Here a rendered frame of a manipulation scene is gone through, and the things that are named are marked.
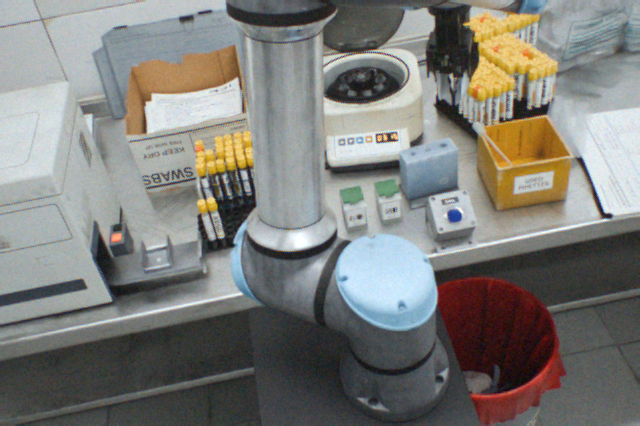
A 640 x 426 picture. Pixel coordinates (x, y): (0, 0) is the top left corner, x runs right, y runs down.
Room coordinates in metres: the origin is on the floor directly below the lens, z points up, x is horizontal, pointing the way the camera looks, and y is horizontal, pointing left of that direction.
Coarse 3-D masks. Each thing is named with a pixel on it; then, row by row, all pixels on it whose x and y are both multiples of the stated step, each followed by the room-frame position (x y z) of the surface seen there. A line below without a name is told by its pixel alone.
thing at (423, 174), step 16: (432, 144) 1.07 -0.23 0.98; (448, 144) 1.06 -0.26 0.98; (400, 160) 1.06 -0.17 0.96; (416, 160) 1.04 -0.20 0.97; (432, 160) 1.04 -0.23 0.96; (448, 160) 1.04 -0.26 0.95; (400, 176) 1.07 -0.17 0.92; (416, 176) 1.03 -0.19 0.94; (432, 176) 1.04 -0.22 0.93; (448, 176) 1.04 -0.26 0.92; (416, 192) 1.03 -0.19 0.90; (432, 192) 1.04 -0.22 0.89; (448, 192) 1.04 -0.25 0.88
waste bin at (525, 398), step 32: (448, 288) 1.20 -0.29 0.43; (480, 288) 1.20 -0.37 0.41; (512, 288) 1.16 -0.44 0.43; (448, 320) 1.16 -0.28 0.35; (480, 320) 1.17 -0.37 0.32; (512, 320) 1.13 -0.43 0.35; (544, 320) 1.06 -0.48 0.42; (480, 352) 1.15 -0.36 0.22; (512, 352) 1.10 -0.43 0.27; (544, 352) 1.00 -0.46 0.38; (544, 384) 0.92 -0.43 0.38; (480, 416) 0.88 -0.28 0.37; (512, 416) 0.88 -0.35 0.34
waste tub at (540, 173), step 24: (528, 120) 1.10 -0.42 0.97; (480, 144) 1.08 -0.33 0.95; (504, 144) 1.10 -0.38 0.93; (528, 144) 1.10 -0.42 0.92; (552, 144) 1.05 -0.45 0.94; (480, 168) 1.08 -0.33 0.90; (504, 168) 0.97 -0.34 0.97; (528, 168) 0.97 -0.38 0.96; (552, 168) 0.97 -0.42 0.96; (504, 192) 0.97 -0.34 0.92; (528, 192) 0.97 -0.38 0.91; (552, 192) 0.97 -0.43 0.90
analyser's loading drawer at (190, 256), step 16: (128, 256) 0.98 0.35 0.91; (144, 256) 0.95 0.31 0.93; (160, 256) 0.96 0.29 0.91; (176, 256) 0.96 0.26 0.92; (192, 256) 0.95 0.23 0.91; (112, 272) 0.94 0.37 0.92; (128, 272) 0.94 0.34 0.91; (144, 272) 0.93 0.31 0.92; (160, 272) 0.92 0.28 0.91; (176, 272) 0.92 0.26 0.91
